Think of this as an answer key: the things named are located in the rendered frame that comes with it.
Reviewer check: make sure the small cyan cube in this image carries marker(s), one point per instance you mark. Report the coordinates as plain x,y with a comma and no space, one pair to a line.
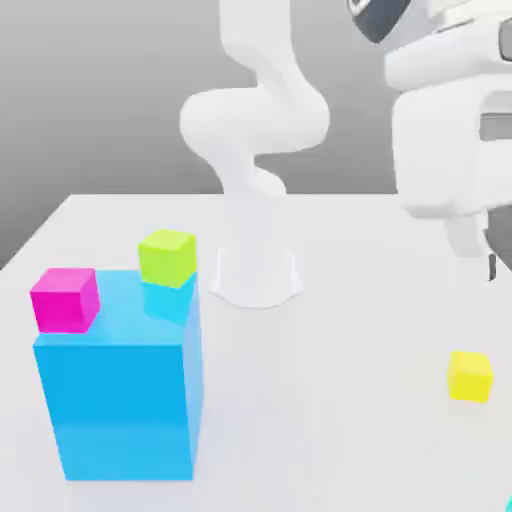
162,302

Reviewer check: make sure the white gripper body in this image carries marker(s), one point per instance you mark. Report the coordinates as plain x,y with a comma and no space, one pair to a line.
436,160

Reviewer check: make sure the large blue box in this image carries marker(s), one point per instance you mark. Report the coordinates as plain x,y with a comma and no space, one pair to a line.
116,384

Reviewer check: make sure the small magenta cube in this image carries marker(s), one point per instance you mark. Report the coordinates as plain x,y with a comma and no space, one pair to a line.
60,308

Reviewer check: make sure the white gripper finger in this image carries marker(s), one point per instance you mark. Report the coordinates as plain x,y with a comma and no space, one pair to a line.
466,236

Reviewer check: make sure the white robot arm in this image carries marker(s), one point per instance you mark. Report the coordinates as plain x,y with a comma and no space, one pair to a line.
256,120

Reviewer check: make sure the small yellow cube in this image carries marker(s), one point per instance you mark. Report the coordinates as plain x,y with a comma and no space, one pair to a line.
468,380

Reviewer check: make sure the small lime green cube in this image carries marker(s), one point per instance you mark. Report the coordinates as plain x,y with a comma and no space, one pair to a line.
162,260

